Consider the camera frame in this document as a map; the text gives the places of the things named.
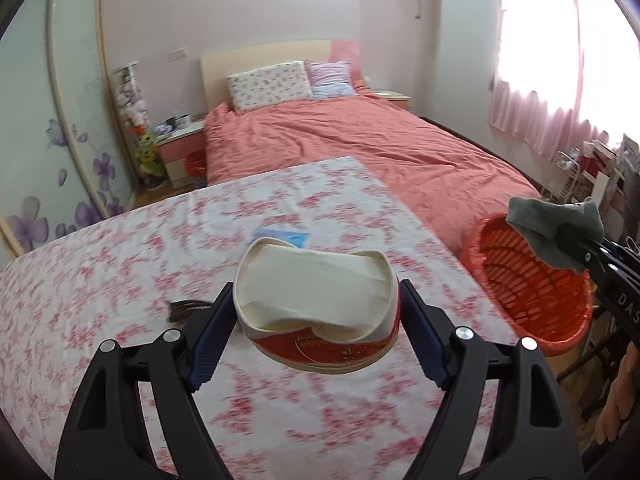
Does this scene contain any beige pink headboard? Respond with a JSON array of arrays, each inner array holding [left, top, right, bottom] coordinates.
[[200, 39, 361, 111]]

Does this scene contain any striped pink pillow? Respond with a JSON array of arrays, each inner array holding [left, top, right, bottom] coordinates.
[[305, 60, 358, 100]]

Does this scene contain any floral sliding wardrobe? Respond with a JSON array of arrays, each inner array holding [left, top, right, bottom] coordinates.
[[0, 0, 136, 261]]

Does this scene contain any pink curtain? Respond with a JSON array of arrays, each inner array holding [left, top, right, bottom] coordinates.
[[487, 0, 640, 161]]

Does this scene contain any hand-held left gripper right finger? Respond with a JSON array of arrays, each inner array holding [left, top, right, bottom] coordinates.
[[397, 279, 585, 480]]

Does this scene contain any salmon bed duvet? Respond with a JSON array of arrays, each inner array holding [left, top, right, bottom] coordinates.
[[204, 92, 543, 256]]

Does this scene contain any red white paper bowl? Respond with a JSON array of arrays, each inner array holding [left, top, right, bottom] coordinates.
[[234, 237, 401, 373]]

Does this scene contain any light blue packet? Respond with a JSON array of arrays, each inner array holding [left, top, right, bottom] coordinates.
[[252, 227, 311, 250]]

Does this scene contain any white wire rack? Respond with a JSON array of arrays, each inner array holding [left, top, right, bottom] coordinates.
[[542, 150, 591, 206]]

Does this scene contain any green plush toy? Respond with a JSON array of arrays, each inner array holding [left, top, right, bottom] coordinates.
[[136, 132, 163, 177]]

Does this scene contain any beige nightstand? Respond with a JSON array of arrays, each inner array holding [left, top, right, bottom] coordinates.
[[375, 89, 412, 113]]

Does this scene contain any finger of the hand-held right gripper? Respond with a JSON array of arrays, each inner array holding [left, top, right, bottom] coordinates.
[[555, 225, 608, 275]]

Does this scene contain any cluttered white shelf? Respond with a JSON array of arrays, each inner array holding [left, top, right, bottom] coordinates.
[[580, 132, 640, 241]]

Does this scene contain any person's right hand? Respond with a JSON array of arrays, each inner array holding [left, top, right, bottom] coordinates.
[[595, 345, 640, 456]]

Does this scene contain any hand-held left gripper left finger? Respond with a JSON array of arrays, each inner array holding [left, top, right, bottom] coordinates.
[[54, 280, 236, 480]]

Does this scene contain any pink white nightstand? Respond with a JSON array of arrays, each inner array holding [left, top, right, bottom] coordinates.
[[154, 125, 207, 190]]

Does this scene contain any grey sock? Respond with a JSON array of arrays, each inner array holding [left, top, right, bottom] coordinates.
[[506, 196, 605, 273]]

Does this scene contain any floral white pillow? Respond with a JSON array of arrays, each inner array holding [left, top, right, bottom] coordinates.
[[226, 60, 315, 113]]

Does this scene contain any clear plush toy tube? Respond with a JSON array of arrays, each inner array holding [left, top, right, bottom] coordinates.
[[110, 62, 153, 186]]

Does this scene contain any dark brown wrapper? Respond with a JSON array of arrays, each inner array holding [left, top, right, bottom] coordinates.
[[167, 300, 213, 322]]

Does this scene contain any orange plastic basket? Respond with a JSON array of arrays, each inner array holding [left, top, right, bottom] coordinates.
[[460, 212, 596, 358]]

